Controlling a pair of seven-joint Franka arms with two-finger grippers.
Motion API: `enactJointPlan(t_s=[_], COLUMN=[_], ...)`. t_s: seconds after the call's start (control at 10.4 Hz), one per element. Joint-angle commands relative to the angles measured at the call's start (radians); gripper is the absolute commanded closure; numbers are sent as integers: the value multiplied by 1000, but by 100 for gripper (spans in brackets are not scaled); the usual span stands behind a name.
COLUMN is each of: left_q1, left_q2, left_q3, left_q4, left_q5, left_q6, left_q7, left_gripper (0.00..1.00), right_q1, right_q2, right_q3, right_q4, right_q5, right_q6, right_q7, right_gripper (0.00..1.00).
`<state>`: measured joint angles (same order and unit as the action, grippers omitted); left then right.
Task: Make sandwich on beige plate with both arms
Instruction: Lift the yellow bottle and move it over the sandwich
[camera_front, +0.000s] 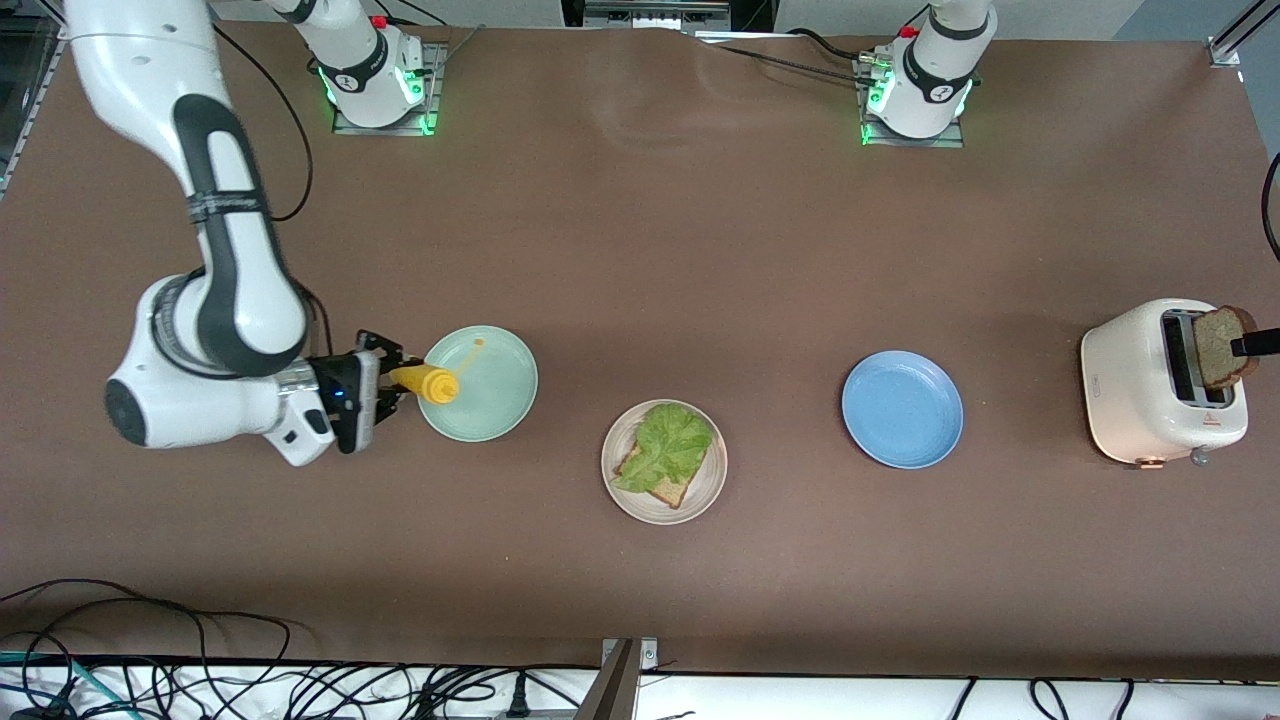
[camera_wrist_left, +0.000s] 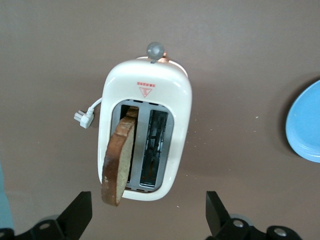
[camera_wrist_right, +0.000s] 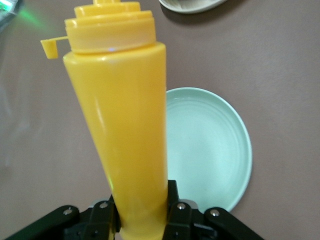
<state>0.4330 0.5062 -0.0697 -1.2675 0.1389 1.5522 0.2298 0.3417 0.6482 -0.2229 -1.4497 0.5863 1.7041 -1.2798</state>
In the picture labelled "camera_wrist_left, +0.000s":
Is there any blue plate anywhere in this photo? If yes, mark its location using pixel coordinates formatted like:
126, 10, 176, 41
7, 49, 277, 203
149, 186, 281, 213
285, 79, 320, 163

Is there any white toaster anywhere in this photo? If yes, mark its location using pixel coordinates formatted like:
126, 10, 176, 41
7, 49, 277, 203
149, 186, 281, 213
97, 41, 193, 202

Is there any brown bread slice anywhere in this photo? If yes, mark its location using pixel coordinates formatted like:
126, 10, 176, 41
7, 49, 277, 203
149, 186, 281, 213
100, 105, 140, 207

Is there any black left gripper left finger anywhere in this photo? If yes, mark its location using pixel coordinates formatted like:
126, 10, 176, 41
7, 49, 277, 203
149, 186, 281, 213
17, 191, 93, 240

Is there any white toaster plug cable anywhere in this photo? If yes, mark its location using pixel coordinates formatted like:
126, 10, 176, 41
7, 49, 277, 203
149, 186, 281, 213
73, 96, 104, 130

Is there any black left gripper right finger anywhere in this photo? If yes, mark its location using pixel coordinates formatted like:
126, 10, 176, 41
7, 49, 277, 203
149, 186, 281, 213
205, 191, 266, 240

